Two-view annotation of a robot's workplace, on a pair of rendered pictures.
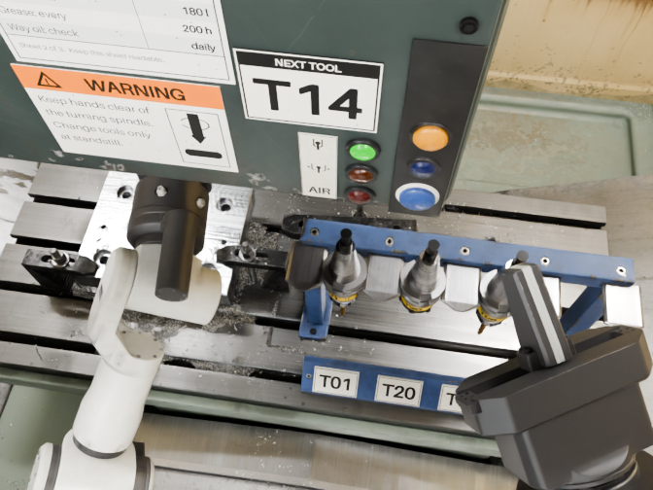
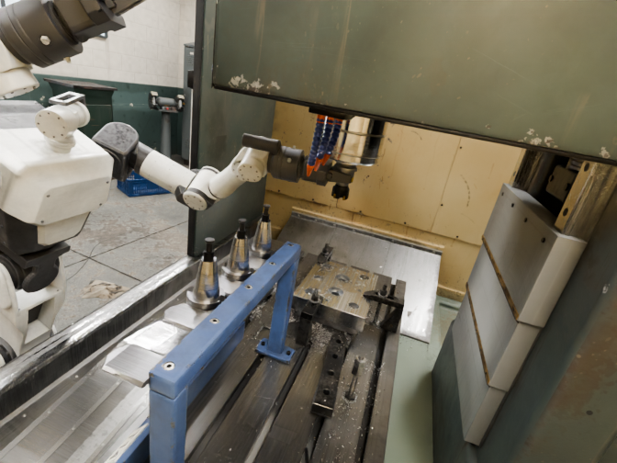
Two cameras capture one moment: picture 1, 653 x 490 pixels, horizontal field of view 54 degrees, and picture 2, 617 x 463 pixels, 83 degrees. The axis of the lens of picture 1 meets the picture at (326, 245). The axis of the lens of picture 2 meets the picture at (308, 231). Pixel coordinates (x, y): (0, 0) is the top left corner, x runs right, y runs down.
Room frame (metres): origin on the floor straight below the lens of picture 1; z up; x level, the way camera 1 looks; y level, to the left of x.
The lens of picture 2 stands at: (0.55, -0.72, 1.57)
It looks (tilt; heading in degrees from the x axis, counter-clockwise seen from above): 22 degrees down; 95
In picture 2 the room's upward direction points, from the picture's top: 10 degrees clockwise
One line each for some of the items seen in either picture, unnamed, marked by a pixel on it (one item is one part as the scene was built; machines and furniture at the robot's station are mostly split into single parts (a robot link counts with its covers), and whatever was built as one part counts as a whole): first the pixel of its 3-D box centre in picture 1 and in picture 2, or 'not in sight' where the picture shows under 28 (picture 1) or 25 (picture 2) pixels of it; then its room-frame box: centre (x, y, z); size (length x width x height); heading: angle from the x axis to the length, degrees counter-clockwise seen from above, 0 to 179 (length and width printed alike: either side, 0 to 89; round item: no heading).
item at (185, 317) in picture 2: (541, 298); (185, 317); (0.35, -0.30, 1.21); 0.07 x 0.05 x 0.01; 171
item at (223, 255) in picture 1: (253, 263); (311, 311); (0.53, 0.14, 0.97); 0.13 x 0.03 x 0.15; 81
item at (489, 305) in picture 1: (501, 293); (206, 299); (0.35, -0.24, 1.21); 0.06 x 0.06 x 0.03
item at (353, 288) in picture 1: (344, 272); (261, 252); (0.39, -0.02, 1.21); 0.06 x 0.06 x 0.03
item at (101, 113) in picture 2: not in sight; (85, 132); (-2.86, 3.38, 0.59); 0.57 x 0.52 x 1.17; 75
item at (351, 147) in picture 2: not in sight; (353, 134); (0.54, 0.18, 1.49); 0.16 x 0.16 x 0.12
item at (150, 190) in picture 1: (174, 180); (307, 167); (0.44, 0.18, 1.38); 0.13 x 0.12 x 0.10; 89
